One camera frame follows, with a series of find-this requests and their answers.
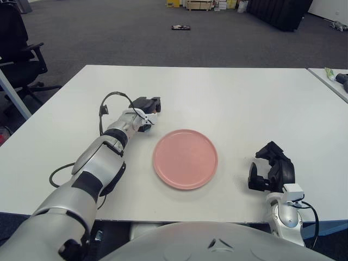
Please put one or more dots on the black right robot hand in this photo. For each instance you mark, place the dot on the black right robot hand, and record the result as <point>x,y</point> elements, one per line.
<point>282,168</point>

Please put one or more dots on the black partition cabinet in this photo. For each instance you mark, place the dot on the black partition cabinet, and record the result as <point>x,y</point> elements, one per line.
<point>280,13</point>

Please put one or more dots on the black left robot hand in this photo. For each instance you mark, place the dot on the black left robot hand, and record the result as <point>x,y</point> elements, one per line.
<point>146,104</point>

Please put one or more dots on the grey toy on floor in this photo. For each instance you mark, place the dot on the grey toy on floor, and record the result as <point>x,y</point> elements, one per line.
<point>338,26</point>

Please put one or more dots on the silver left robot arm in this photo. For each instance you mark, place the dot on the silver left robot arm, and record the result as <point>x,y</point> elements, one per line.
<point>95,163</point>

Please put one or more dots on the stack of white boxes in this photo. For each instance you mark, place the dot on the stack of white boxes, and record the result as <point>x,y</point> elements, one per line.
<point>221,5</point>

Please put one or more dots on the yellow cardboard box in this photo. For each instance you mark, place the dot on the yellow cardboard box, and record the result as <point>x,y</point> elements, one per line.
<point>173,3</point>

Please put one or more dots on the pink round plate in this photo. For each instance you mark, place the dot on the pink round plate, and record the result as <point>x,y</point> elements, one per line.
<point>185,160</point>

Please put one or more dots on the grey desk leg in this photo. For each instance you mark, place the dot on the grey desk leg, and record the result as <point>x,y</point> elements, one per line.
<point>13,92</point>

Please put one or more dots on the wooden crate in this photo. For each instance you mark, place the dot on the wooden crate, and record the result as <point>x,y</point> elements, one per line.
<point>198,5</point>

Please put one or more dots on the small black floor tray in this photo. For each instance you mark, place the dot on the small black floor tray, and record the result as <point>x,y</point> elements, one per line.
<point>181,27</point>

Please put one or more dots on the white side table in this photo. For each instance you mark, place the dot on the white side table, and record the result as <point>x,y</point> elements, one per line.
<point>326,84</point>

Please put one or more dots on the grey waste bin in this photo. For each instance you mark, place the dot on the grey waste bin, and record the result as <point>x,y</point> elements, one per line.
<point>25,6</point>

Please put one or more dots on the green white tube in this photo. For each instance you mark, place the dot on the green white tube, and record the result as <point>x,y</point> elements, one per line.
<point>329,74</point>

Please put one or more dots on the black office chair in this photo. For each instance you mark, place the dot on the black office chair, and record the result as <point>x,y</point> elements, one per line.
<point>16,62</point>

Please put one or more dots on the grey robot torso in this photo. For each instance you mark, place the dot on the grey robot torso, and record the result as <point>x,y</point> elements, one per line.
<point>190,242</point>

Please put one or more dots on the black handheld controller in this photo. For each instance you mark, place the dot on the black handheld controller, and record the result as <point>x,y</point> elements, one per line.
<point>346,87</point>
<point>342,77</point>

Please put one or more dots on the white plastic bag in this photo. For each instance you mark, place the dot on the white plastic bag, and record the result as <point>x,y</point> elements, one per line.
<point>242,7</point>

